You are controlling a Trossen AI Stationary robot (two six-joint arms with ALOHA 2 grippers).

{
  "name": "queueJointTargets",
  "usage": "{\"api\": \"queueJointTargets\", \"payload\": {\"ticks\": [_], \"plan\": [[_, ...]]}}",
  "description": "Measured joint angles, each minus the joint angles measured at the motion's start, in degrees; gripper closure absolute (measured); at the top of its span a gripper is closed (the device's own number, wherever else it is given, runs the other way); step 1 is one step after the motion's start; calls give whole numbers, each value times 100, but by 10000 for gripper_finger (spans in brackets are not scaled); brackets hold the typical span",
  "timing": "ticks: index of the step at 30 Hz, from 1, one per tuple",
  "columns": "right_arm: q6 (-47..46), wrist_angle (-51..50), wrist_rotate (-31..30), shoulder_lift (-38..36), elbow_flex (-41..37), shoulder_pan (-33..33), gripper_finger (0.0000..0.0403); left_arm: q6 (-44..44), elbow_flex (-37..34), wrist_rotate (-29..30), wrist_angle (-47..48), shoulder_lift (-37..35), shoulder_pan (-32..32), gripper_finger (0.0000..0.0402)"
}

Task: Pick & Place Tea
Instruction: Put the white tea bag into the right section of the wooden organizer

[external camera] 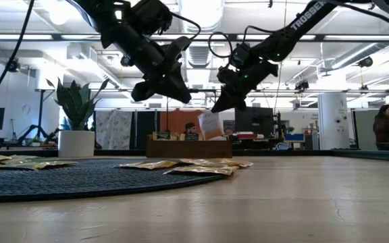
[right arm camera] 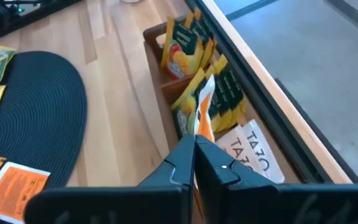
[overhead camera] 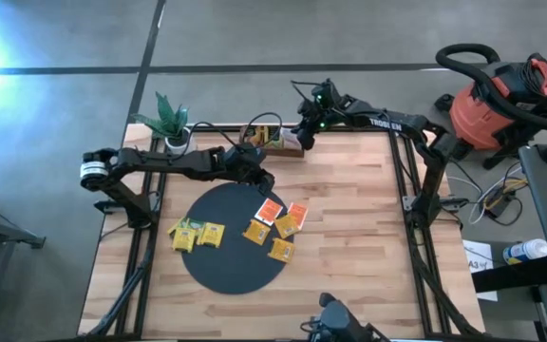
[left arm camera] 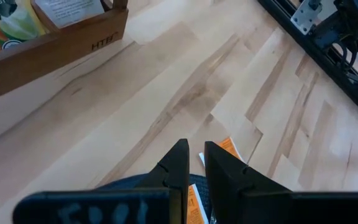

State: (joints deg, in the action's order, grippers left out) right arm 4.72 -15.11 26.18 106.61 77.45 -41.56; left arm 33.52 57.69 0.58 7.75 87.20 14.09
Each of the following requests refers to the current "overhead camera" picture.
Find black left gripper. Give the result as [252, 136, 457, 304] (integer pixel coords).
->
[223, 144, 277, 196]

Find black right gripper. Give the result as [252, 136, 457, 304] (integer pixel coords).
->
[295, 104, 337, 152]

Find orange white tea packet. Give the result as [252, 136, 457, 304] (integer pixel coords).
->
[287, 201, 310, 230]
[282, 128, 303, 152]
[254, 198, 284, 227]

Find brown wooden organizer box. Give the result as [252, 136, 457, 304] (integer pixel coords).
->
[238, 123, 306, 159]

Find dark green tea packet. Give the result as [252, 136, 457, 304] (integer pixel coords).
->
[267, 127, 285, 149]

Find yellow tea packet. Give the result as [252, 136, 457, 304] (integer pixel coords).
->
[167, 217, 189, 235]
[197, 221, 226, 249]
[172, 227, 197, 254]

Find round dark woven placemat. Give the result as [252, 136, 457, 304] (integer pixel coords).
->
[180, 182, 296, 295]

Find green plant in white pot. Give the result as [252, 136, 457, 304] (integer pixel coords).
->
[130, 90, 198, 156]

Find orange shop vacuum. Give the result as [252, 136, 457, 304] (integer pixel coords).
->
[433, 51, 547, 170]

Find red shop vacuum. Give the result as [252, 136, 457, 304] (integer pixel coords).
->
[434, 42, 547, 162]

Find black power adapter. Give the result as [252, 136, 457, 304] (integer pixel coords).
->
[484, 194, 515, 218]

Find white paper sheet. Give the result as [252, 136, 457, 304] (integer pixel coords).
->
[462, 239, 499, 303]

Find white blue spray can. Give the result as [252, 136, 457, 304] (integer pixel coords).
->
[501, 238, 547, 265]

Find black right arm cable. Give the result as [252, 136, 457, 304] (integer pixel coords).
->
[290, 79, 325, 104]

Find white floor cable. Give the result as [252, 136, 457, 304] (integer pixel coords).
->
[448, 175, 526, 225]

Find yellow floor cable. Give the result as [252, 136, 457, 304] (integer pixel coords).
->
[484, 179, 527, 210]

